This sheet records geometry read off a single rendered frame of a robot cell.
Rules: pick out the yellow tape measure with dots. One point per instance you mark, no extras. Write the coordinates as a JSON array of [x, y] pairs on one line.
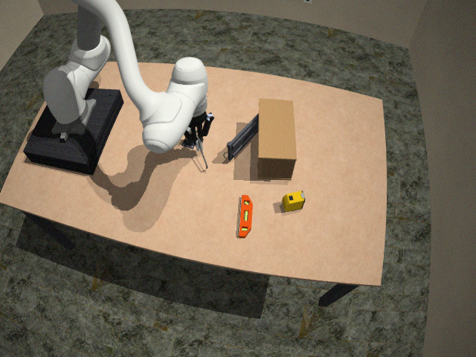
[[293, 201]]

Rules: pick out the orange spirit level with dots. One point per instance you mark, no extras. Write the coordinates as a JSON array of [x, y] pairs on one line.
[[245, 226]]

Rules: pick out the brown wooden cabinet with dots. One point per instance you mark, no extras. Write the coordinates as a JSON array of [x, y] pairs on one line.
[[276, 139]]

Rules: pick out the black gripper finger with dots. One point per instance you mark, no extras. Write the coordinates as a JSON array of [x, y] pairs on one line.
[[192, 137], [204, 131]]

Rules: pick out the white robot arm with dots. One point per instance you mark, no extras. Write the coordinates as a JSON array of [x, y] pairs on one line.
[[165, 116]]

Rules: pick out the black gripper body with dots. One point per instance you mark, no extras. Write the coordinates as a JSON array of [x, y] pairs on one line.
[[197, 119]]

